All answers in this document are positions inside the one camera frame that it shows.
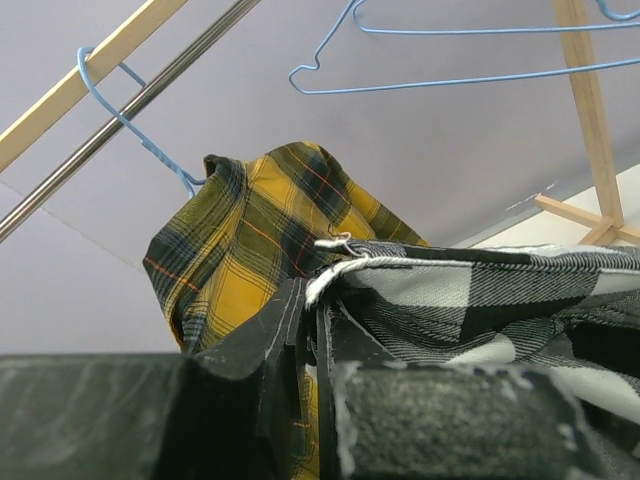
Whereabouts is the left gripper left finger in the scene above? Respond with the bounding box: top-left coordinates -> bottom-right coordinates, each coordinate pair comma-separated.
1,278 -> 306,479

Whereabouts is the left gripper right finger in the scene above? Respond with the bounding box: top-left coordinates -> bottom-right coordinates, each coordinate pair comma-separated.
315,307 -> 608,479

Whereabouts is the black white checked shirt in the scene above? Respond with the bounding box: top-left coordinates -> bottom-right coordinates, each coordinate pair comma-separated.
306,236 -> 639,479

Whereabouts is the blue hanger of white shirt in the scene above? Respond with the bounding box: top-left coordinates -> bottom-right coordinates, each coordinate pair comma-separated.
288,1 -> 639,96

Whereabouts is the yellow plaid shirt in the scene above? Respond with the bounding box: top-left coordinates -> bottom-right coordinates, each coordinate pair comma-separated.
143,142 -> 421,479

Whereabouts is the blue hanger of yellow shirt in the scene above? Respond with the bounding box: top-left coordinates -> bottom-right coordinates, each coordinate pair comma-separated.
76,46 -> 205,199

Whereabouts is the metal hanging rod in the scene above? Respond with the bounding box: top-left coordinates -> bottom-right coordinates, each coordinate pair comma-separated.
1,1 -> 259,241

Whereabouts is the wooden clothes rack frame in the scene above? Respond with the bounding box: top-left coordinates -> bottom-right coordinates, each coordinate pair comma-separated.
1,1 -> 639,245

